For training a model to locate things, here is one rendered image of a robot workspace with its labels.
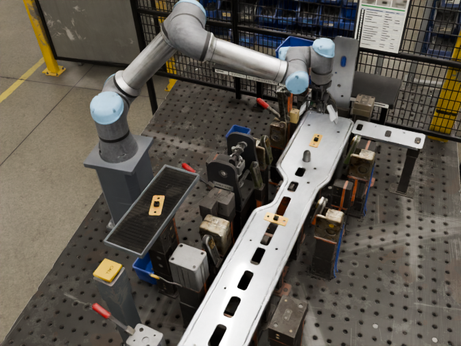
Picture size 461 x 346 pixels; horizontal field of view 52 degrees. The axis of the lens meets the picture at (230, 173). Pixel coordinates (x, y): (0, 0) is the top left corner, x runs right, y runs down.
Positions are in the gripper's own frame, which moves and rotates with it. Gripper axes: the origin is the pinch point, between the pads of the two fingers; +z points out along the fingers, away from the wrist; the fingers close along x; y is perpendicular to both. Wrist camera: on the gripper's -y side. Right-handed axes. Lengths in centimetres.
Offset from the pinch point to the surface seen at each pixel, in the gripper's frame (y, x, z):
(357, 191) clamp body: 8.1, 21.1, 26.1
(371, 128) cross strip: -16.0, 19.4, 11.8
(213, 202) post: 55, -20, 0
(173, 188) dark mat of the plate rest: 60, -32, -6
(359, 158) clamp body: 8.3, 19.5, 7.6
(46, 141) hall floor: -38, -220, 113
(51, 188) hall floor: 2, -183, 112
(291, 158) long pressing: 14.6, -5.6, 11.1
